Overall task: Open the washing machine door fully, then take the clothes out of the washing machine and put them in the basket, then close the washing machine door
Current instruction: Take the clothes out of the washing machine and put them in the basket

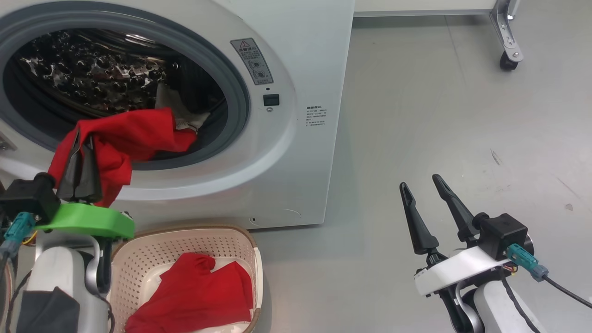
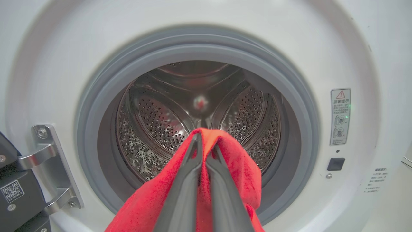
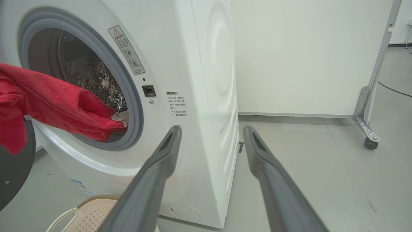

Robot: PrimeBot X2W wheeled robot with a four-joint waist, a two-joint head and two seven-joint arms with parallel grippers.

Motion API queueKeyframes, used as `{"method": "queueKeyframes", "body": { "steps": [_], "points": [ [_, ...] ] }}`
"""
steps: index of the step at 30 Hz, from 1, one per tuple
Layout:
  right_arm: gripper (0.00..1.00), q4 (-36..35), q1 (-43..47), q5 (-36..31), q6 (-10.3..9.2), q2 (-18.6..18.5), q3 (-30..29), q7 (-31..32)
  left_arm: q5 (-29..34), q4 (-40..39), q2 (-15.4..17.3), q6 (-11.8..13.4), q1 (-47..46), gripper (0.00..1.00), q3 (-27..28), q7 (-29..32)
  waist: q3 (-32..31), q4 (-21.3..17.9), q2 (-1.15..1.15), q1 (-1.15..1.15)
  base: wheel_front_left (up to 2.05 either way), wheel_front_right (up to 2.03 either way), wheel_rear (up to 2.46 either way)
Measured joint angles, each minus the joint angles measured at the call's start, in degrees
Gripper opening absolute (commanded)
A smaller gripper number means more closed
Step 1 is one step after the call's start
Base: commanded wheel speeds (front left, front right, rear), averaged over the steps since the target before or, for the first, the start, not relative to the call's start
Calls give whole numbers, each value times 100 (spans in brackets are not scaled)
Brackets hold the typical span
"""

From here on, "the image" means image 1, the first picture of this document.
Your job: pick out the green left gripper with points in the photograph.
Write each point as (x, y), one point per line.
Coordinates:
(88, 219)

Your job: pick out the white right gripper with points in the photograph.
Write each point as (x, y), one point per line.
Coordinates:
(458, 270)

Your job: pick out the red garment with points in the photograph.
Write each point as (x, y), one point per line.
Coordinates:
(194, 296)
(129, 134)

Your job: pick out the cream perforated laundry basket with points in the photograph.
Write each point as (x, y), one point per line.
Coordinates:
(138, 259)

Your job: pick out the white washing machine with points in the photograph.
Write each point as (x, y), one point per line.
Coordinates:
(286, 162)

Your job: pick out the black door latch slot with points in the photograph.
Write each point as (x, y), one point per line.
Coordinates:
(271, 100)

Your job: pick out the printed text label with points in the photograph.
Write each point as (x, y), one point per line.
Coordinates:
(316, 116)

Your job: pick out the grey warning sticker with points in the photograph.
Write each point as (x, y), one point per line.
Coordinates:
(252, 61)

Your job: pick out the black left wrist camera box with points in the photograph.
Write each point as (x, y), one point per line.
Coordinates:
(27, 196)

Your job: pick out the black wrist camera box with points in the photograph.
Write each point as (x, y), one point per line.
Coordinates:
(27, 196)
(502, 233)

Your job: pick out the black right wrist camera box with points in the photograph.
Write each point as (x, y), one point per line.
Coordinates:
(502, 233)

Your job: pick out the teal left camera connector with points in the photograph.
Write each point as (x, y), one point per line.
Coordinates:
(16, 231)

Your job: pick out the teal camera connector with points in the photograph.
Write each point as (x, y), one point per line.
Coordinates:
(16, 231)
(525, 261)

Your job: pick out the teal right camera connector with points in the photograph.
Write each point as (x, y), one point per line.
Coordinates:
(525, 261)

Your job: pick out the metal frame leg with caster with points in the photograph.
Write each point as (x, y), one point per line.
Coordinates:
(506, 37)

